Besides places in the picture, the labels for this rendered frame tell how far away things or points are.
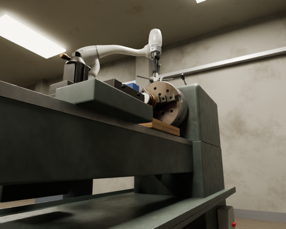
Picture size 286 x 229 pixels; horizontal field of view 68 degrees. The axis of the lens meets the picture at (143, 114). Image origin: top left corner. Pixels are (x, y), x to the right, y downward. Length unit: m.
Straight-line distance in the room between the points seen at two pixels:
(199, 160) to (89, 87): 0.93
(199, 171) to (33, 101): 1.04
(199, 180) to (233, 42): 3.13
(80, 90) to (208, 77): 3.48
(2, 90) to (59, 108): 0.12
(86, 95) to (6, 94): 0.17
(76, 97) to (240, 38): 3.75
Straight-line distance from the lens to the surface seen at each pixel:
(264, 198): 3.60
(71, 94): 0.58
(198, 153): 1.33
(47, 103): 0.51
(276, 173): 3.57
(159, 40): 1.77
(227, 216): 1.60
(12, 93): 0.47
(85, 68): 0.92
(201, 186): 1.33
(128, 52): 1.82
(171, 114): 1.25
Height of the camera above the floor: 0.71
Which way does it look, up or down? 14 degrees up
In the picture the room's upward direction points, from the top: straight up
